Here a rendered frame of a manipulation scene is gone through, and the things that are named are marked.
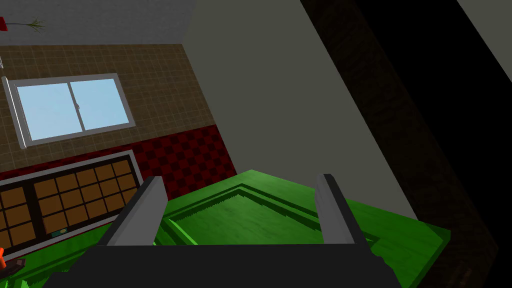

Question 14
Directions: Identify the grey framed window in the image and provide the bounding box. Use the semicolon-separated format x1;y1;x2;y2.
1;72;137;150

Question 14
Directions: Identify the brown glass-paned cabinet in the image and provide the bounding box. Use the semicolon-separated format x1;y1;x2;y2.
0;149;144;261

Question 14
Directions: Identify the green panelled door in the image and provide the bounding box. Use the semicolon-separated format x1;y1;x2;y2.
0;169;452;288

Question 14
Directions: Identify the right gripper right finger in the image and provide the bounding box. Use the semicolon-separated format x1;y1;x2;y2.
314;173;370;245

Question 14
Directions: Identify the red potted plant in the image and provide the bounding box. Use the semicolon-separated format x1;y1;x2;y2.
0;16;47;34

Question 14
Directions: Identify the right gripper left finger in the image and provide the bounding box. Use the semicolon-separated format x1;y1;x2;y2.
97;175;169;247

